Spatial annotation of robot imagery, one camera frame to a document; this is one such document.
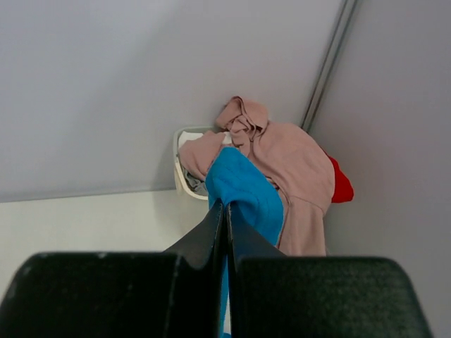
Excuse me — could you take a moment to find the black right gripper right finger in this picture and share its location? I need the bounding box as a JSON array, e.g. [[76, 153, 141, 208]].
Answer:
[[226, 204, 432, 337]]

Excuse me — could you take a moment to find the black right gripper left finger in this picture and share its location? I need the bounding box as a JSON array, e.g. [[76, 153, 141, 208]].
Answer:
[[1, 202, 223, 337]]

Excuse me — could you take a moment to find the blue t shirt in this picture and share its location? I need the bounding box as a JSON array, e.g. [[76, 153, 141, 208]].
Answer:
[[204, 146, 285, 338]]

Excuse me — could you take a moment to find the grey garment in basket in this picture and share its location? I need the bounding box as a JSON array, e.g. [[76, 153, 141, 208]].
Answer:
[[181, 167, 208, 196]]

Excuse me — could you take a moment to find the red shirt in basket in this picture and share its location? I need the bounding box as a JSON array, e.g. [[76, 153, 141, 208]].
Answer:
[[328, 156, 354, 204]]

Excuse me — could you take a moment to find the dusty pink shirt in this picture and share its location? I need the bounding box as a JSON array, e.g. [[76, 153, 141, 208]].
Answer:
[[178, 95, 335, 256]]

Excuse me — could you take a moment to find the white laundry basket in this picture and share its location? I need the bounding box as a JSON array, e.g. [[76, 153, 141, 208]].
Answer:
[[173, 126, 233, 201]]

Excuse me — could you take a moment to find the right corner metal profile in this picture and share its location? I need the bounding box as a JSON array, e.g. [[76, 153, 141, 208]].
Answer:
[[300, 0, 361, 133]]

